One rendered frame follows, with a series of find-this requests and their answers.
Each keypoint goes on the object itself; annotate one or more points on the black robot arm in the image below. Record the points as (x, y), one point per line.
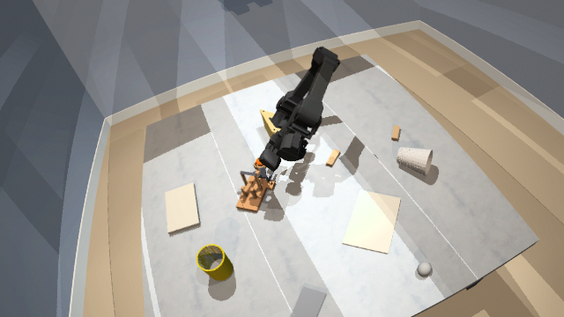
(301, 112)

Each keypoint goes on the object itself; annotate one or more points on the grey ball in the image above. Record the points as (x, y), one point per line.
(424, 268)

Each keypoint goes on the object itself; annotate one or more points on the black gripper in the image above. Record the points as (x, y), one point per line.
(269, 157)

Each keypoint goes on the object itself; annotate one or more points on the yellow cup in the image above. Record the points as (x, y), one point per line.
(213, 260)

